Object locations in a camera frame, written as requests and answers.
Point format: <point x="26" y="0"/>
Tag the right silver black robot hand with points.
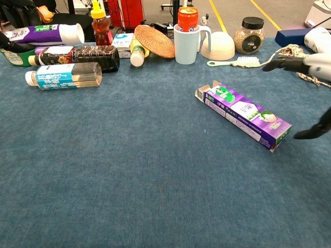
<point x="318" y="64"/>

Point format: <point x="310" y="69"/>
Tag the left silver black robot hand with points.
<point x="15" y="46"/>

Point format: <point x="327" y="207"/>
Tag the purple white toothpaste tube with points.
<point x="51" y="32"/>

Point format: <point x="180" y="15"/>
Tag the purple toothpaste carton box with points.
<point x="245" y="113"/>

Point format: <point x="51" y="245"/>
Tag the small purple box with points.
<point x="38" y="49"/>

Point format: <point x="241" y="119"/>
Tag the navy blue box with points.
<point x="289" y="37"/>

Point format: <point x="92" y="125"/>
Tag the mint green brush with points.
<point x="245" y="62"/>

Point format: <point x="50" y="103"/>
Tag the green container yellow lid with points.
<point x="18" y="59"/>

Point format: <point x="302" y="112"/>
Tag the white squeeze bottle yellow cap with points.
<point x="316" y="38"/>

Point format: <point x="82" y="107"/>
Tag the brown plush toy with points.
<point x="46" y="14"/>

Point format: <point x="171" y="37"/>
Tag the white machine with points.
<point x="320" y="15"/>

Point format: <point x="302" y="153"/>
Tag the clear bottle blue label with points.
<point x="57" y="77"/>

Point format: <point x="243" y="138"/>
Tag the black office chair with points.
<point x="72" y="20"/>

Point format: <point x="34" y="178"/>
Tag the glass jar black lid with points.
<point x="249" y="38"/>

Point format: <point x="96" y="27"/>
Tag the dark tea bottle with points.
<point x="95" y="55"/>

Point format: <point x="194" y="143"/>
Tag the honey bottle yellow cap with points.
<point x="101" y="28"/>

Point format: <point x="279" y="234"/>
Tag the white upturned bowl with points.
<point x="218" y="46"/>

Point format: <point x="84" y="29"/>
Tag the white blue carton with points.
<point x="121" y="41"/>

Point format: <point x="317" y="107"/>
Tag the red cabinet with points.
<point x="129" y="13"/>

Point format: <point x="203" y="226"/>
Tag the light blue mug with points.
<point x="186" y="49"/>

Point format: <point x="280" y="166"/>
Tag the orange soda can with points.
<point x="188" y="20"/>

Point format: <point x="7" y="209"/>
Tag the woven rattan coaster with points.
<point x="155" y="41"/>

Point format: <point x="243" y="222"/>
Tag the black power adapter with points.
<point x="160" y="25"/>

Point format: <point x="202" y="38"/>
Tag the black tripod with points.
<point x="176" y="3"/>

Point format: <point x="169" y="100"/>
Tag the blue table cloth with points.
<point x="155" y="180"/>

